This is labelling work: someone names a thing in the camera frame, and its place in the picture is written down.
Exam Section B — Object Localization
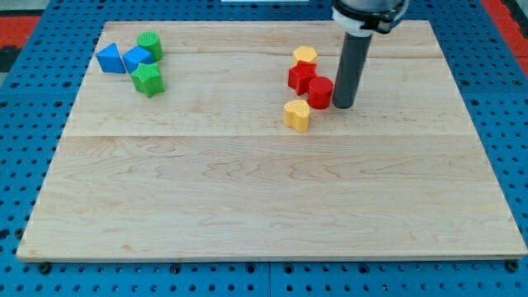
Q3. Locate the yellow heart block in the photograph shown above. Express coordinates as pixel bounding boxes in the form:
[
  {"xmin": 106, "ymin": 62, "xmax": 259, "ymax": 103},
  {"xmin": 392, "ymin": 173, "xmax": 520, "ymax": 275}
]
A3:
[{"xmin": 283, "ymin": 100, "xmax": 310, "ymax": 133}]

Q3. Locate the blue cube block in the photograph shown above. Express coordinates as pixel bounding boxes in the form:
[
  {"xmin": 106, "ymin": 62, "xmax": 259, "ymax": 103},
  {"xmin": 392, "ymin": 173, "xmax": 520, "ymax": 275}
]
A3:
[{"xmin": 123, "ymin": 45, "xmax": 154, "ymax": 73}]

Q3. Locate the green star block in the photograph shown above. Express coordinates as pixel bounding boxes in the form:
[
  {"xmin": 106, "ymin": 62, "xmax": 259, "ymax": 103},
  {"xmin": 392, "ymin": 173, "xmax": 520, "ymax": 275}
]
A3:
[{"xmin": 130, "ymin": 63, "xmax": 165, "ymax": 98}]

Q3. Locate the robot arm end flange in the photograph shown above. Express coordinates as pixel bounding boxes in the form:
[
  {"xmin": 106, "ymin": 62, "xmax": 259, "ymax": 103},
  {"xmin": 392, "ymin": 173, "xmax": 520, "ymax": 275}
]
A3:
[{"xmin": 332, "ymin": 0, "xmax": 410, "ymax": 37}]

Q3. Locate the green cylinder block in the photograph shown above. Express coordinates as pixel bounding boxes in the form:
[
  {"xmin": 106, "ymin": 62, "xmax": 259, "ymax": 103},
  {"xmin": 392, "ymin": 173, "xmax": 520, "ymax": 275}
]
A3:
[{"xmin": 137, "ymin": 31, "xmax": 164, "ymax": 61}]

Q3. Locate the red cylinder block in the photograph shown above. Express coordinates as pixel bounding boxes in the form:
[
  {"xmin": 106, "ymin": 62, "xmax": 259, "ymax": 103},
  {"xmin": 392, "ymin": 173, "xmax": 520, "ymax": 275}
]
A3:
[{"xmin": 307, "ymin": 77, "xmax": 333, "ymax": 110}]

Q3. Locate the light wooden board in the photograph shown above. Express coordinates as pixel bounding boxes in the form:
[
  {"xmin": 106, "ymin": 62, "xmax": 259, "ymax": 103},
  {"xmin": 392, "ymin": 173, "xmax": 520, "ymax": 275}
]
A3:
[{"xmin": 16, "ymin": 21, "xmax": 527, "ymax": 263}]

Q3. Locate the yellow hexagon block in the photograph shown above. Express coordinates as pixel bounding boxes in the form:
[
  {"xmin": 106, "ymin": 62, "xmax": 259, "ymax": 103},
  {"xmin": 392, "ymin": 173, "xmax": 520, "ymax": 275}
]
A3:
[{"xmin": 292, "ymin": 46, "xmax": 318, "ymax": 66}]

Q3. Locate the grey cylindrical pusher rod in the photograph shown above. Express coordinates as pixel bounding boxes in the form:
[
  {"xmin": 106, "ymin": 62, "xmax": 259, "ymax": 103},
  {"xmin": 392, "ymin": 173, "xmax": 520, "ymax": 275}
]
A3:
[{"xmin": 332, "ymin": 33, "xmax": 371, "ymax": 109}]

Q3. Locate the blue triangle block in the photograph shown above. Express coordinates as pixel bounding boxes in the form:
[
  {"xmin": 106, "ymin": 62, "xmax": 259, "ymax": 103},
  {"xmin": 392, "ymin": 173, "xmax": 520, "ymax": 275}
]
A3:
[{"xmin": 96, "ymin": 43, "xmax": 125, "ymax": 73}]

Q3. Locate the red star block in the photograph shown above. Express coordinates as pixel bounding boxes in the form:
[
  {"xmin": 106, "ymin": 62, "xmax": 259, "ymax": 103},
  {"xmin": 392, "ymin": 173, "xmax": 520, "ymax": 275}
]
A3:
[{"xmin": 288, "ymin": 61, "xmax": 317, "ymax": 96}]

